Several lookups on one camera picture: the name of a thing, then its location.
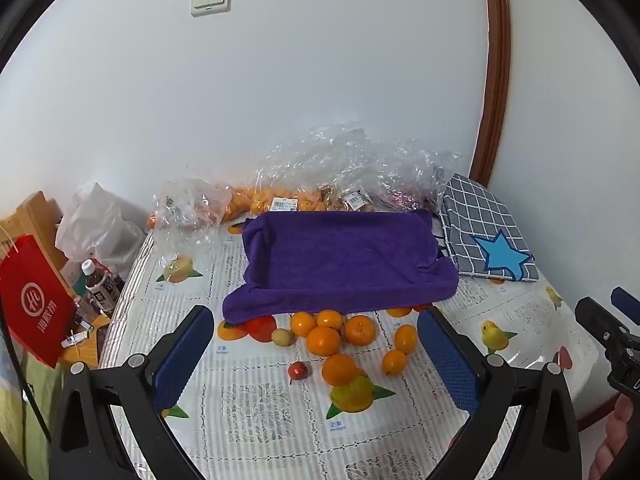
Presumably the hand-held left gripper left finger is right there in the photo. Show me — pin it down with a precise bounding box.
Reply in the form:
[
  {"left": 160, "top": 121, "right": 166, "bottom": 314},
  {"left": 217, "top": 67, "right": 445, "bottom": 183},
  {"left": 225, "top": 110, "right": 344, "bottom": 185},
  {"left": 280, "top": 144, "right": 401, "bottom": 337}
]
[{"left": 47, "top": 304, "right": 216, "bottom": 480}]

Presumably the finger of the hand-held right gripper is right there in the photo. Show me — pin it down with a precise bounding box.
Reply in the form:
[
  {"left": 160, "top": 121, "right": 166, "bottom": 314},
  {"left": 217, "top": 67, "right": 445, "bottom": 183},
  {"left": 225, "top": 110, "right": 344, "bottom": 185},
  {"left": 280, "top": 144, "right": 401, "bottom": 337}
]
[
  {"left": 574, "top": 296, "right": 632, "bottom": 358},
  {"left": 610, "top": 286, "right": 640, "bottom": 327}
]

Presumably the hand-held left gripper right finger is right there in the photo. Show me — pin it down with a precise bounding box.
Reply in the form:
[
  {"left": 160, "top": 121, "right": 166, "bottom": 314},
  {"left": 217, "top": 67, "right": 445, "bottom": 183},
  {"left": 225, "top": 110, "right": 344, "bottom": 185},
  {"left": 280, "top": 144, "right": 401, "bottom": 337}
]
[{"left": 416, "top": 305, "right": 583, "bottom": 480}]

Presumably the oval orange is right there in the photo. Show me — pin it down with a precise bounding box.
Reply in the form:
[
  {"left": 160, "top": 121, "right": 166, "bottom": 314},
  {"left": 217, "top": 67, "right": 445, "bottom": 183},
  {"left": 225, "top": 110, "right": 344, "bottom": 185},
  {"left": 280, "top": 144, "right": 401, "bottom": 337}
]
[
  {"left": 382, "top": 349, "right": 408, "bottom": 376},
  {"left": 394, "top": 324, "right": 418, "bottom": 355}
]

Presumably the large orange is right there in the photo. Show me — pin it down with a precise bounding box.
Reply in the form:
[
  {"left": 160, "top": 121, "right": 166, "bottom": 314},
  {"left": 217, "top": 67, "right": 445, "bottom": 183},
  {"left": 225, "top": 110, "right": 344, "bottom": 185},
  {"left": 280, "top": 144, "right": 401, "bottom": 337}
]
[
  {"left": 343, "top": 314, "right": 377, "bottom": 347},
  {"left": 306, "top": 326, "right": 344, "bottom": 358},
  {"left": 321, "top": 354, "right": 369, "bottom": 387}
]

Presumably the small round orange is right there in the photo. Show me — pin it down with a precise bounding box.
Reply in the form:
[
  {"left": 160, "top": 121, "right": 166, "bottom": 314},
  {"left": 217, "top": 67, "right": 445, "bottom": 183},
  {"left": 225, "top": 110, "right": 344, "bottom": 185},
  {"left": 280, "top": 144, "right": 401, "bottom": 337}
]
[
  {"left": 316, "top": 309, "right": 346, "bottom": 331},
  {"left": 290, "top": 311, "right": 317, "bottom": 337}
]

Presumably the person's right hand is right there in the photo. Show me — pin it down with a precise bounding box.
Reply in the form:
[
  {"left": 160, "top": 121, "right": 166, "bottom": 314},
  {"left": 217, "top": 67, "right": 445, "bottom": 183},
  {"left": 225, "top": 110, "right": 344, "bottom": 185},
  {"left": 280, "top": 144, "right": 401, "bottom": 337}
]
[{"left": 588, "top": 394, "right": 637, "bottom": 480}]

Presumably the fruit printed tablecloth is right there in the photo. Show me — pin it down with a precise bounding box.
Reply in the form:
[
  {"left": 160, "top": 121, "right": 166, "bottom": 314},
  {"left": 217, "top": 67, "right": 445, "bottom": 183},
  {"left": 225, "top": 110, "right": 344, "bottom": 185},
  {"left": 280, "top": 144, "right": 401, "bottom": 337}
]
[{"left": 97, "top": 200, "right": 601, "bottom": 480}]

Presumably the drink bottle white cap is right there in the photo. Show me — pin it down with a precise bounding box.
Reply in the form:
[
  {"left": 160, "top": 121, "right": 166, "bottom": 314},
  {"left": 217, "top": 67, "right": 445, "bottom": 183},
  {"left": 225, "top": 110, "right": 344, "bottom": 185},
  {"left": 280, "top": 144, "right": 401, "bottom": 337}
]
[{"left": 81, "top": 258, "right": 121, "bottom": 318}]

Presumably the purple towel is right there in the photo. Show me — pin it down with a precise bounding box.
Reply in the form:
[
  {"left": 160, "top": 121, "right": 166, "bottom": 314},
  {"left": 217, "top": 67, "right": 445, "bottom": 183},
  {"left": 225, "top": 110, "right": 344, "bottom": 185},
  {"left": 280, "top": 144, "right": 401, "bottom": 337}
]
[{"left": 221, "top": 209, "right": 460, "bottom": 325}]

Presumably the grey checked cloth blue star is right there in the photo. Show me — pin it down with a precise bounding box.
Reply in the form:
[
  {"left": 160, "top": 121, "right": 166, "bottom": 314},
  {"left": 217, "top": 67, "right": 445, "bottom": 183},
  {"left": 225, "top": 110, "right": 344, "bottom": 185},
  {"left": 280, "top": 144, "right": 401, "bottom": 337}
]
[{"left": 440, "top": 173, "right": 541, "bottom": 283}]

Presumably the crumpled clear plastic bag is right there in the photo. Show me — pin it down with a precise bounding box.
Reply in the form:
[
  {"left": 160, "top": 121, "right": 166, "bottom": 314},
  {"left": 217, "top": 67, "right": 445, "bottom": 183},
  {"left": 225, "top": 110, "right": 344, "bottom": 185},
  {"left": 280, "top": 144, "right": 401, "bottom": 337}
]
[{"left": 149, "top": 164, "right": 235, "bottom": 261}]

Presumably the white plastic bag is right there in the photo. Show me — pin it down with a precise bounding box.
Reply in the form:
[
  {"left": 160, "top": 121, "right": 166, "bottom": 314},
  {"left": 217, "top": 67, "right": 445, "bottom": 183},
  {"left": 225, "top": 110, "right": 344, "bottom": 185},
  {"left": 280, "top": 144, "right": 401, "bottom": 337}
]
[{"left": 55, "top": 181, "right": 147, "bottom": 281}]

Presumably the red paper bag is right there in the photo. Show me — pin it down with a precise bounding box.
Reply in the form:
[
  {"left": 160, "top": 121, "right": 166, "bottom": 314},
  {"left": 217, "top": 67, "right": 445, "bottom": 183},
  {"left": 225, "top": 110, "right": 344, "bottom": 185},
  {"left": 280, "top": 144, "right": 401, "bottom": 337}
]
[{"left": 0, "top": 234, "right": 77, "bottom": 368}]

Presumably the green cloth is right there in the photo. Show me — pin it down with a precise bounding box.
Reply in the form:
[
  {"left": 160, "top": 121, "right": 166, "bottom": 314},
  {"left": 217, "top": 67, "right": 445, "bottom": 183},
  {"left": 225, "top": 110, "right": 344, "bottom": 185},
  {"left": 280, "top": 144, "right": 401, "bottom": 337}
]
[{"left": 0, "top": 340, "right": 58, "bottom": 480}]

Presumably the clear plastic bag of oranges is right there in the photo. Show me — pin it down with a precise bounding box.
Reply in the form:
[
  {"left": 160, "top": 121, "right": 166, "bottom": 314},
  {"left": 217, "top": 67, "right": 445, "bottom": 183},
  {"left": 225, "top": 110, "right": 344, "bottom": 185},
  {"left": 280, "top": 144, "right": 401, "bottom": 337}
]
[{"left": 220, "top": 130, "right": 331, "bottom": 221}]

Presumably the clear plastic bag red fruit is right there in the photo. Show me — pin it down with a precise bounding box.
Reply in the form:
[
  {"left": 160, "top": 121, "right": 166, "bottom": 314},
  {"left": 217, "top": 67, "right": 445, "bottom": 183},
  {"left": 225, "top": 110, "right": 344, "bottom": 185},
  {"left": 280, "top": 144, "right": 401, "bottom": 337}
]
[{"left": 380, "top": 137, "right": 465, "bottom": 213}]

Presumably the clear plastic bag brown fruit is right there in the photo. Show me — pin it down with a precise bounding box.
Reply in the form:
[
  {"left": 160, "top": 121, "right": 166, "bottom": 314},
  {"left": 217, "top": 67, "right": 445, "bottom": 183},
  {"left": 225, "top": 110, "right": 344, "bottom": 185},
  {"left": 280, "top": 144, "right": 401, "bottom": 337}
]
[{"left": 320, "top": 122, "right": 396, "bottom": 213}]

